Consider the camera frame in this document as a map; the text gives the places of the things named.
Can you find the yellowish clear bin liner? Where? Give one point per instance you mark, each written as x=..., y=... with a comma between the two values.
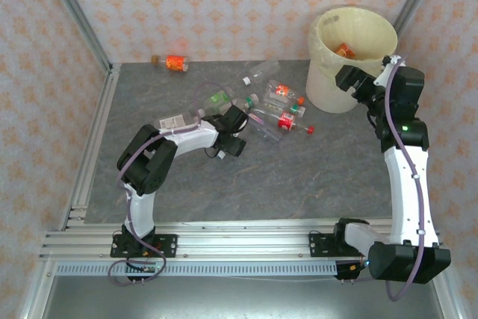
x=354, y=31

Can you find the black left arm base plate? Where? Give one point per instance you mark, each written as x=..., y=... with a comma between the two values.
x=166, y=246

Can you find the clear bottle purple cap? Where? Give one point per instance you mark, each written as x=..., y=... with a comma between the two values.
x=267, y=131

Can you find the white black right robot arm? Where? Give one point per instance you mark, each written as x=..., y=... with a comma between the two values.
x=407, y=192

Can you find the grey label bottle white cap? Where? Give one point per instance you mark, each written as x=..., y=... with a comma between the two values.
x=175, y=121

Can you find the cream plastic bin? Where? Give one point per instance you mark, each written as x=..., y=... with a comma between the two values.
x=325, y=98

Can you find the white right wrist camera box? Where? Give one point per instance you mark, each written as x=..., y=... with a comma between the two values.
x=382, y=72

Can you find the green label clear bottle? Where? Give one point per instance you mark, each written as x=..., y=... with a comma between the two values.
x=217, y=99

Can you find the aluminium mounting rail beam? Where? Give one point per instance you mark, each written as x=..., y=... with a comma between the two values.
x=242, y=242

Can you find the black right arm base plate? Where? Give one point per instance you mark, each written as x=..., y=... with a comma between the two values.
x=319, y=246

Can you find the square bottle green neck wrap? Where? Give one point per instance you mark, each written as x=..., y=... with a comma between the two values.
x=250, y=101

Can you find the aluminium side rail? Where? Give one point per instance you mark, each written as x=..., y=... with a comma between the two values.
x=107, y=95

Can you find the red label bottle red cap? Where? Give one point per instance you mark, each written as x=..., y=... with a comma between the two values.
x=287, y=121

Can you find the clear bottle green cap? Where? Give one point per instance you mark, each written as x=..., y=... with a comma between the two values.
x=295, y=108

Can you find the orange label bottle brown cap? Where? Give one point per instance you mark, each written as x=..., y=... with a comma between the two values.
x=175, y=63

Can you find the grey metal lower panel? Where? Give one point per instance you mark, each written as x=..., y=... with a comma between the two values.
x=242, y=300

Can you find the clear bottle white cap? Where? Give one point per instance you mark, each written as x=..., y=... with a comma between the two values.
x=263, y=70

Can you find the small circuit board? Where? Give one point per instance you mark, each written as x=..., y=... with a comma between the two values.
x=151, y=268
x=358, y=266

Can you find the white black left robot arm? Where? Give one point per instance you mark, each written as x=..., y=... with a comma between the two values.
x=140, y=210

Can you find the clear bottle orange cap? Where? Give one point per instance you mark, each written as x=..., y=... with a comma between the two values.
x=282, y=91

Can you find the aluminium frame leg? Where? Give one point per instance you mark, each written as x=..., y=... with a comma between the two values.
x=34, y=296
x=449, y=304

